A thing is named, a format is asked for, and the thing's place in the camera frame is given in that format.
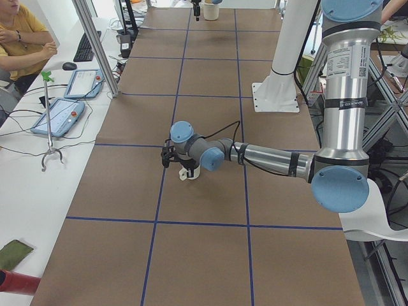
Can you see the blue teach pendant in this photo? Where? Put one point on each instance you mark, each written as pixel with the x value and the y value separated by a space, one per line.
pixel 63 115
pixel 84 83

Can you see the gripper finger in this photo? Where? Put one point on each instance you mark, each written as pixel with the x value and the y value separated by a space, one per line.
pixel 197 13

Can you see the near blue teach pendant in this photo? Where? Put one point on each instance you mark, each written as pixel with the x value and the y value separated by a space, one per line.
pixel 63 115

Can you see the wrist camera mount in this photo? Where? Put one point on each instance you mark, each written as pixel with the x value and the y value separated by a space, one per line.
pixel 167 154

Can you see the red cylinder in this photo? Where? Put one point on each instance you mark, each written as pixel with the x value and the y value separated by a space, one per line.
pixel 22 284

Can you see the black computer mouse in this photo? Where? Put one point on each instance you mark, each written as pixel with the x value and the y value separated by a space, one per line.
pixel 69 66

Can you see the black keyboard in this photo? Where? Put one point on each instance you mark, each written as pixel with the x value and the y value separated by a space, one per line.
pixel 84 51

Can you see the far blue teach pendant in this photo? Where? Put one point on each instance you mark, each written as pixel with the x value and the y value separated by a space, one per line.
pixel 84 83

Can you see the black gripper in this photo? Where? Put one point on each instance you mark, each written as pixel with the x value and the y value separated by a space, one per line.
pixel 187 162

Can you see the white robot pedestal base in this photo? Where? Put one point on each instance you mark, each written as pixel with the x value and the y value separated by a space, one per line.
pixel 277 92

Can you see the green cloth pouch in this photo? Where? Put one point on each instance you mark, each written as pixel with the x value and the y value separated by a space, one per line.
pixel 13 253

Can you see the aluminium frame post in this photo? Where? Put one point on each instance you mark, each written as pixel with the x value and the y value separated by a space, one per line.
pixel 85 18

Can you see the white mug with handle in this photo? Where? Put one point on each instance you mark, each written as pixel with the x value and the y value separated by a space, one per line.
pixel 183 173

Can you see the person in yellow shirt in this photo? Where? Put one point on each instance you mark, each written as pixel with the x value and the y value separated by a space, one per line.
pixel 26 44

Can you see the beige container bowl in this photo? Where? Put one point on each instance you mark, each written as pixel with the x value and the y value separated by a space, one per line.
pixel 210 11

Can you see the white chair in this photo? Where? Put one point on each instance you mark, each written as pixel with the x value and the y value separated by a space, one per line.
pixel 369 223

